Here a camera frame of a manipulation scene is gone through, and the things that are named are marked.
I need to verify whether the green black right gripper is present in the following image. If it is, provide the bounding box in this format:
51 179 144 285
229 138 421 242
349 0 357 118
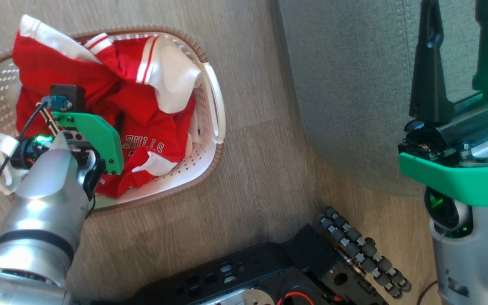
398 0 488 208

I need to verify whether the black cable with teal plug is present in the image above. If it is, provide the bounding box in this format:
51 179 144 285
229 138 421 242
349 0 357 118
0 96 70 251

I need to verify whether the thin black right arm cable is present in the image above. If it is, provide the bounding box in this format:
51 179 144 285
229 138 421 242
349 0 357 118
416 280 439 305

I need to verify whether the red base cable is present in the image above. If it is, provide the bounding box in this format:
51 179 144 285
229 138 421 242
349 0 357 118
277 291 315 305

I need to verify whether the white perforated laundry basket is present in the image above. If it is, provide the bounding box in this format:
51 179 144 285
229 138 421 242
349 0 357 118
0 27 227 212

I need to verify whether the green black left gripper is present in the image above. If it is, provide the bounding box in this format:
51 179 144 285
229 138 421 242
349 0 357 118
51 111 125 175

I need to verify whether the red white Bulls jersey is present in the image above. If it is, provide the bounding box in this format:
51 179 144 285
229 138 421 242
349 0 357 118
12 14 204 199

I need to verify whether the grey fabric seat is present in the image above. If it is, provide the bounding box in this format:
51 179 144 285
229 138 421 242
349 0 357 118
279 0 488 199

